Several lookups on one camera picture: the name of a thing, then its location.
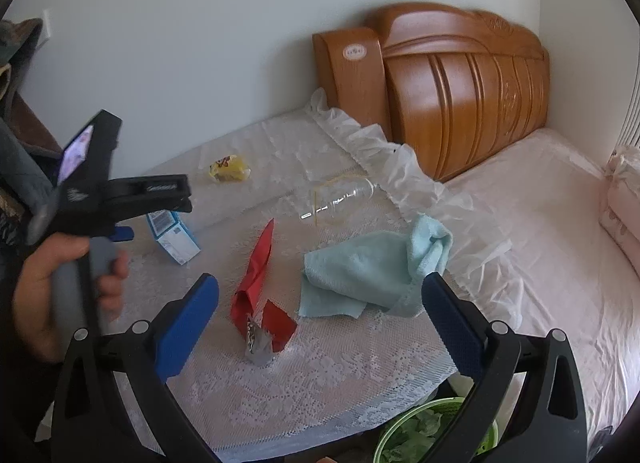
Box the light blue towel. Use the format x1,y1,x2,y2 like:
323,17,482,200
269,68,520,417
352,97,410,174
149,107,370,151
299,214,453,319

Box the grey vertical blinds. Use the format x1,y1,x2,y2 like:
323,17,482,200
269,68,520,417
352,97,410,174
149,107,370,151
617,88,640,148

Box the clear plastic bottle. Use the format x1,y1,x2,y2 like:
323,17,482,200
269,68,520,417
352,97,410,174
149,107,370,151
299,178,376,228

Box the pink folded quilt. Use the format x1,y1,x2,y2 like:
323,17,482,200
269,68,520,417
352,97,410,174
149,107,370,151
599,178,640,269

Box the dark clothing pile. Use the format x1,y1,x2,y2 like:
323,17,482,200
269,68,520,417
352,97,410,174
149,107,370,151
0,18,66,249

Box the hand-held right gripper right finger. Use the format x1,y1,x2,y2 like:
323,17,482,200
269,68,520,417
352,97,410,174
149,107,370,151
421,272,590,463

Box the carved wooden headboard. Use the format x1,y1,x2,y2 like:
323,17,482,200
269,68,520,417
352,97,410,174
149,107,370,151
312,3,551,182

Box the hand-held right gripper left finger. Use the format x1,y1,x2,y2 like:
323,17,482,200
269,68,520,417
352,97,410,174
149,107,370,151
50,273,221,463

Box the yellow snack packet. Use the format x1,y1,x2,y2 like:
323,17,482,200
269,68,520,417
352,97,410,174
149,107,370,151
209,154,251,184

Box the red wrapper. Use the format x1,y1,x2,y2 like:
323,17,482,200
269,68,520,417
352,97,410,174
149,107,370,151
230,218,298,368

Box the bed with pink sheet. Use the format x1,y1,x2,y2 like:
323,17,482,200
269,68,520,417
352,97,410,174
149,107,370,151
440,128,640,449

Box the person's left hand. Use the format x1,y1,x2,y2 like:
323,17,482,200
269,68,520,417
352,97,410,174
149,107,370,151
14,233,129,364

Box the green plastic basket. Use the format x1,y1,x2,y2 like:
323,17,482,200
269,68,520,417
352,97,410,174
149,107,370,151
374,397,500,463

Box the blue white carton box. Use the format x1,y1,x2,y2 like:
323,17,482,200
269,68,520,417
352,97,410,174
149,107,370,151
146,210,201,265

